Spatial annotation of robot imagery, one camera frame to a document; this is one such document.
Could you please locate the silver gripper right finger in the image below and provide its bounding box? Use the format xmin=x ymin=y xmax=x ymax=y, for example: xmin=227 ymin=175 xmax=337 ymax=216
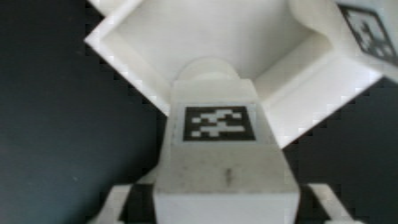
xmin=294 ymin=183 xmax=364 ymax=224

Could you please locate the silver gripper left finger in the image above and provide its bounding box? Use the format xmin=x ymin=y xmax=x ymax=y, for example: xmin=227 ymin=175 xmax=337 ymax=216
xmin=86 ymin=184 xmax=156 ymax=224

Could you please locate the white chair leg front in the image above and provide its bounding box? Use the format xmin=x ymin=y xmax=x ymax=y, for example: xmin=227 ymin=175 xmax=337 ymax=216
xmin=333 ymin=0 xmax=398 ymax=84

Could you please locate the white chair seat part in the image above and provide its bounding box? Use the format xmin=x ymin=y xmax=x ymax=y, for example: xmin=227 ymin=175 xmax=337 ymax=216
xmin=85 ymin=0 xmax=381 ymax=145

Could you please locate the white chair leg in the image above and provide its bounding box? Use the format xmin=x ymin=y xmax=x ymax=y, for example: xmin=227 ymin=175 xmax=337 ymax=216
xmin=152 ymin=58 xmax=300 ymax=224
xmin=333 ymin=0 xmax=398 ymax=84

